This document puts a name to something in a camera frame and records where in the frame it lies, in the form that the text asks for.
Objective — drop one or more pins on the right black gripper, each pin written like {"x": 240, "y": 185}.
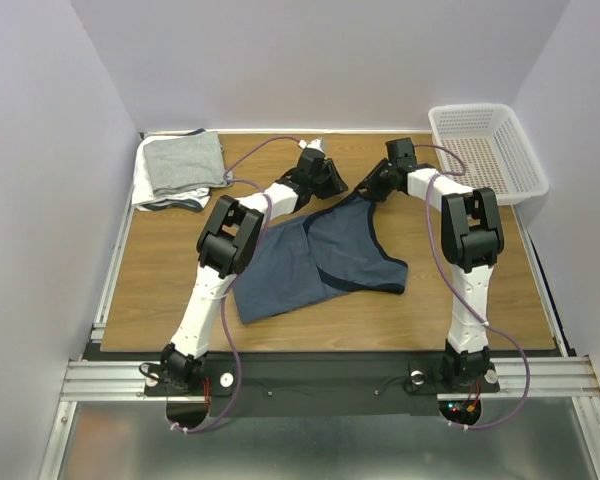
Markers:
{"x": 373, "y": 182}

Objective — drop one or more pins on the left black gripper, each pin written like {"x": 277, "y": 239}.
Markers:
{"x": 337, "y": 185}

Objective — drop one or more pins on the blue tank top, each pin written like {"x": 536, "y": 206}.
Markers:
{"x": 314, "y": 258}

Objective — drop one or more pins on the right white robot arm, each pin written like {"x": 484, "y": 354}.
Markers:
{"x": 471, "y": 238}

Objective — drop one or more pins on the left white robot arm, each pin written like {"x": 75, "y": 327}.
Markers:
{"x": 225, "y": 247}

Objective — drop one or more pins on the folded grey tank top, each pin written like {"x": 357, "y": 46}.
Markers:
{"x": 185, "y": 163}

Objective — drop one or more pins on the folded white tank top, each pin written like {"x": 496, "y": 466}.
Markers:
{"x": 144, "y": 199}

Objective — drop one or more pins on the white plastic basket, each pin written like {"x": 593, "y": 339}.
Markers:
{"x": 493, "y": 146}

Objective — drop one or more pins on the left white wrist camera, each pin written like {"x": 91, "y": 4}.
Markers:
{"x": 317, "y": 144}

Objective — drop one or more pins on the aluminium frame rail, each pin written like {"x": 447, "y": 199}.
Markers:
{"x": 103, "y": 381}

